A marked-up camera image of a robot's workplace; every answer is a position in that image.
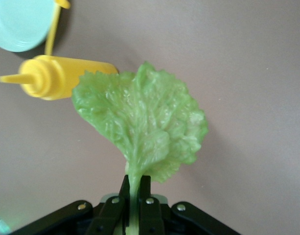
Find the green lettuce leaf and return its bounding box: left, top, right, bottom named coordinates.
left=71, top=61, right=209, bottom=235

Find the yellow squeeze bottle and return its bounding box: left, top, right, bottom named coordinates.
left=0, top=0, right=120, bottom=101

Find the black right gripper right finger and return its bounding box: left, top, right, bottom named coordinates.
left=139, top=175, right=165, bottom=235

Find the mint green plate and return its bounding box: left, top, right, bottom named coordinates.
left=0, top=0, right=58, bottom=52

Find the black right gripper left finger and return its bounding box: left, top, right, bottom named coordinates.
left=87, top=175, right=131, bottom=235

